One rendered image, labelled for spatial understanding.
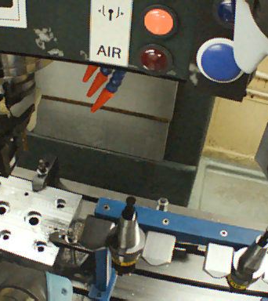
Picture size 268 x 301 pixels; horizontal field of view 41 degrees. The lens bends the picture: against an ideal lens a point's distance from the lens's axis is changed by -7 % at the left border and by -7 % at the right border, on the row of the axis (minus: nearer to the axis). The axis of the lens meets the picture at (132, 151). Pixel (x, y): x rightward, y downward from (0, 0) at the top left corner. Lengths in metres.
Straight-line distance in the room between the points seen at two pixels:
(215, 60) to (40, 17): 0.14
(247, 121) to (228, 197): 0.33
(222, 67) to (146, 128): 0.90
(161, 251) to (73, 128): 0.69
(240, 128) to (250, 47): 1.42
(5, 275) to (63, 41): 0.32
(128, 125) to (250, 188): 0.73
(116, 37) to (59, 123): 0.99
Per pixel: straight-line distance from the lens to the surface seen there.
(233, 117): 1.58
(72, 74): 1.11
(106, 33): 0.28
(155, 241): 0.66
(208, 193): 1.61
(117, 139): 1.21
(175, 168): 1.27
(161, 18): 0.26
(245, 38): 0.20
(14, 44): 0.32
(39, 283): 0.49
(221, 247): 0.67
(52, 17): 0.29
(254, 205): 1.63
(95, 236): 0.66
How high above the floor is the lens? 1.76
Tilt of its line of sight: 43 degrees down
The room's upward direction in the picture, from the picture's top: 6 degrees clockwise
